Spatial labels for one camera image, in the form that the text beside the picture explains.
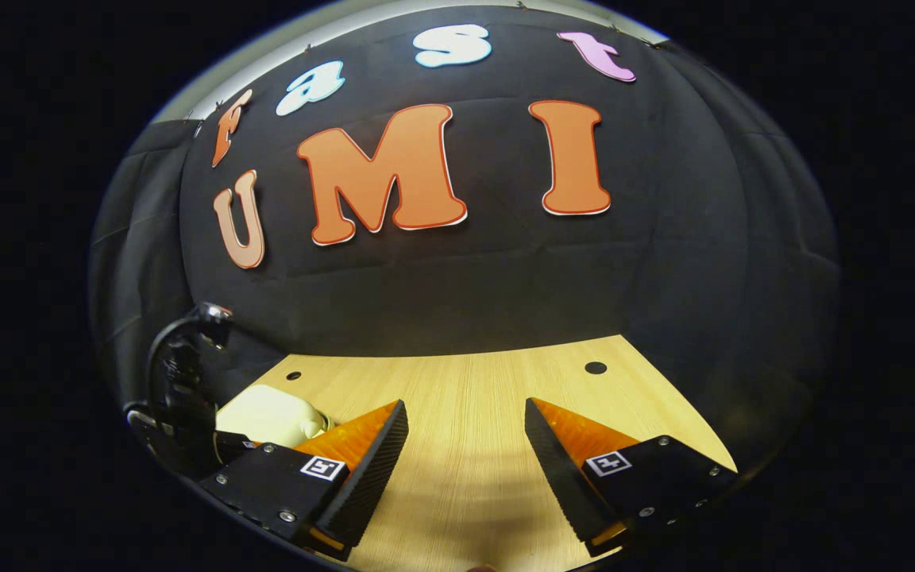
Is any pale yellow suitcase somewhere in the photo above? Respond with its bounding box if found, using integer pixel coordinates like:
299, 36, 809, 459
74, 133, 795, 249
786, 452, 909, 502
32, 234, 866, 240
215, 385, 333, 448

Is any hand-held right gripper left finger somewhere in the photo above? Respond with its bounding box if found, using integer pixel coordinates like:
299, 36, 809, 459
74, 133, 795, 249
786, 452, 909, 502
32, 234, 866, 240
199, 400, 409, 561

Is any black backdrop cloth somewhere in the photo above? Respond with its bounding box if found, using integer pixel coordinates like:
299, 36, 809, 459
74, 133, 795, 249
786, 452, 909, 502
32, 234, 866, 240
91, 6, 840, 470

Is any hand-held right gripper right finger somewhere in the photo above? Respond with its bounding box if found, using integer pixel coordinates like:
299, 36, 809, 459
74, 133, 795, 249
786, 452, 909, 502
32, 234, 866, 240
524, 397, 738, 557

